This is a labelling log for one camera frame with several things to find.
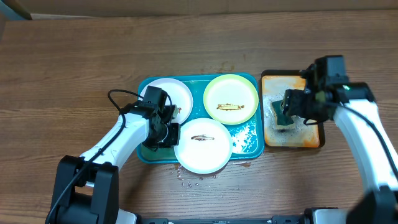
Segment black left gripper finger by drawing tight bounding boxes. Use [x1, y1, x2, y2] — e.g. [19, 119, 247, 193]
[167, 123, 180, 147]
[164, 105, 178, 122]

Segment white plate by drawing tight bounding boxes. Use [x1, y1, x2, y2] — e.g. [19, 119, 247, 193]
[138, 78, 193, 124]
[174, 118, 233, 174]

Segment white plate front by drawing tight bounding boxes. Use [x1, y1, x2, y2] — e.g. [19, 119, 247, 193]
[174, 118, 233, 174]

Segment green yellow sponge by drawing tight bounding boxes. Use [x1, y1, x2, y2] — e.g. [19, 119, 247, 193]
[271, 100, 295, 130]

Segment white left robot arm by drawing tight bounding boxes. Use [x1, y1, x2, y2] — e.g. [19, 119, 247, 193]
[45, 101, 180, 224]

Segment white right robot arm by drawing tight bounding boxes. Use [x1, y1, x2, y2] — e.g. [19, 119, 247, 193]
[265, 68, 397, 223]

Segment orange soapy tray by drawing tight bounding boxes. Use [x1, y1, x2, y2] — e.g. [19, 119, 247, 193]
[260, 70, 325, 148]

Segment teal plastic tray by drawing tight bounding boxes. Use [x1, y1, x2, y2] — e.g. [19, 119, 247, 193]
[136, 74, 265, 164]

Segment yellow-green plate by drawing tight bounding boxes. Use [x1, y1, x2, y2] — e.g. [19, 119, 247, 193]
[203, 74, 259, 125]

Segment cardboard back panel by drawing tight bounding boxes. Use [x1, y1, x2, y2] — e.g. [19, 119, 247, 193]
[19, 0, 397, 17]

